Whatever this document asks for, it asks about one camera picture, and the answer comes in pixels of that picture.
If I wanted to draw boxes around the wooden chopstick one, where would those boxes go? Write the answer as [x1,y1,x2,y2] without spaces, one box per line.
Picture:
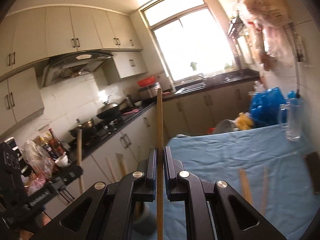
[105,157,118,183]

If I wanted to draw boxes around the wooden chopstick seven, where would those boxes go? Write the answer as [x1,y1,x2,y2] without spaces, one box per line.
[156,88,163,239]

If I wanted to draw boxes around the wooden chopstick eight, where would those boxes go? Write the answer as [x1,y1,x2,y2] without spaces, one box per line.
[239,168,253,205]

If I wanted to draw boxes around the wooden chopstick three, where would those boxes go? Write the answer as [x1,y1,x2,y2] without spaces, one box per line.
[76,128,85,194]

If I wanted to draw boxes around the wooden chopstick nine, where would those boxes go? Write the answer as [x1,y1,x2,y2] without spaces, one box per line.
[260,166,268,216]

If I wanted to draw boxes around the wooden chopstick ten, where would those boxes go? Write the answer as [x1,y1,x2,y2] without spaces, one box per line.
[137,145,142,163]

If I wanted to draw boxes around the wooden chopstick two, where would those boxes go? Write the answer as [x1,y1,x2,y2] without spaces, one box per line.
[116,153,129,177]

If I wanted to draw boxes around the lower kitchen cabinets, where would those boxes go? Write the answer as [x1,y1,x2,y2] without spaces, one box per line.
[82,79,254,189]

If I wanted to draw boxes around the kitchen cabinets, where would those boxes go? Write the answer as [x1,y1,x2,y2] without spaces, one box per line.
[1,6,147,133]
[82,79,254,189]

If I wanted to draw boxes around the kitchen window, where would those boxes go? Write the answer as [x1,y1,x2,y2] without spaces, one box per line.
[142,0,236,82]

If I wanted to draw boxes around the upper kitchen cabinets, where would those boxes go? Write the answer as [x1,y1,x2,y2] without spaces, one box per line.
[1,6,147,133]

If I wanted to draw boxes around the dark grey utensil holder cup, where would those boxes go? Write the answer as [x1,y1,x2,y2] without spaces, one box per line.
[133,202,150,224]

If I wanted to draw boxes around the white bowl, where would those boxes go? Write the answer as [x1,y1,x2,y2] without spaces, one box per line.
[55,153,68,168]

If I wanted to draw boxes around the sauce bottles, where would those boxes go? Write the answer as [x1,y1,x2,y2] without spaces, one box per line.
[46,128,66,160]

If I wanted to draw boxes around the steel cooking pot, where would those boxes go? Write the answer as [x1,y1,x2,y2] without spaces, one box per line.
[68,118,96,143]

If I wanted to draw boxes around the black wok with lid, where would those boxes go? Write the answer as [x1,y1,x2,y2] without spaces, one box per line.
[96,95,128,121]

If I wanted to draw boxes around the blue towel table cover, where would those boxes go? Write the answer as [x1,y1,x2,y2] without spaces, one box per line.
[168,125,319,239]

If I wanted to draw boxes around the yellow plastic bag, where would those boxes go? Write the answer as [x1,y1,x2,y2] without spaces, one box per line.
[235,113,254,131]

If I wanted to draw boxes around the red plastic basin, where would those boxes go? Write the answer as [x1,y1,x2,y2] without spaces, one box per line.
[137,76,156,87]

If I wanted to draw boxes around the blue plastic bag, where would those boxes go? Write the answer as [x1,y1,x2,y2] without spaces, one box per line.
[249,87,286,128]

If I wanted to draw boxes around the range hood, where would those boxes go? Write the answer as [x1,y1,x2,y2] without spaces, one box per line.
[41,50,113,87]

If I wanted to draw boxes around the clear glass mug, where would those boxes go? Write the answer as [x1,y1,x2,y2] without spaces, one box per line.
[278,98,303,141]

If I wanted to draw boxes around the black smartphone gold case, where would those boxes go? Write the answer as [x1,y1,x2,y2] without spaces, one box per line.
[304,152,320,194]

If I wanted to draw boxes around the hanging plastic bags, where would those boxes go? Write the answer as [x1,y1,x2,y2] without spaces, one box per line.
[238,0,294,71]

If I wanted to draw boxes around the wall dish rack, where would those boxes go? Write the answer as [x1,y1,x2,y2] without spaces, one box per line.
[227,15,246,38]

